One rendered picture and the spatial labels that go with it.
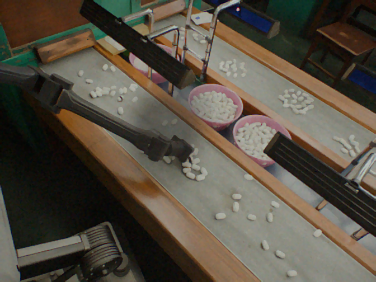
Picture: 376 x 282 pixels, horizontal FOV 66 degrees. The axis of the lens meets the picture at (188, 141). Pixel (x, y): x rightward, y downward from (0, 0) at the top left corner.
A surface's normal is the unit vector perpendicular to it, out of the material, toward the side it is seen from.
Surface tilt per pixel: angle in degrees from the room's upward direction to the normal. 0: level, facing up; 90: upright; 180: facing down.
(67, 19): 90
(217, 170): 0
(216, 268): 0
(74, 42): 66
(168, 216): 0
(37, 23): 90
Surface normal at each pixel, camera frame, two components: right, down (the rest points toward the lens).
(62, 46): 0.70, 0.30
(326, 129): 0.12, -0.63
